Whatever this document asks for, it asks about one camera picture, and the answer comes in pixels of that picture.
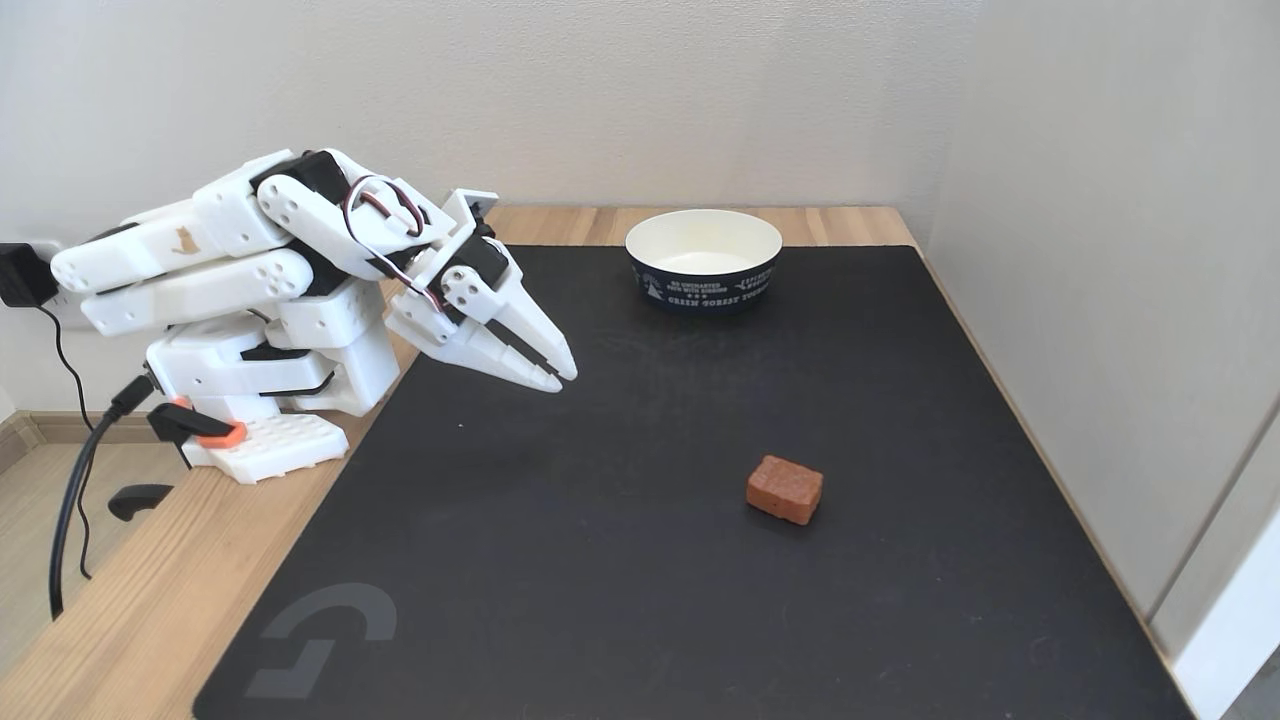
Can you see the dark blue paper bowl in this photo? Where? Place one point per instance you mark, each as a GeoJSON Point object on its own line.
{"type": "Point", "coordinates": [703, 270]}

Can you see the white wall outlet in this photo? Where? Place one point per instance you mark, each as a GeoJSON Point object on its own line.
{"type": "Point", "coordinates": [75, 310]}

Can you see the brown brick toy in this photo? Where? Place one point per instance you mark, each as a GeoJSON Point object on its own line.
{"type": "Point", "coordinates": [784, 488]}

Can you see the black desk mat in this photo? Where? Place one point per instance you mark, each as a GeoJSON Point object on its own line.
{"type": "Point", "coordinates": [620, 560]}

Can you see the black power adapter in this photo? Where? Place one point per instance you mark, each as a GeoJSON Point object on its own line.
{"type": "Point", "coordinates": [22, 275]}

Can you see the black and orange clamp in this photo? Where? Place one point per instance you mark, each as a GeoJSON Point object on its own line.
{"type": "Point", "coordinates": [190, 424]}

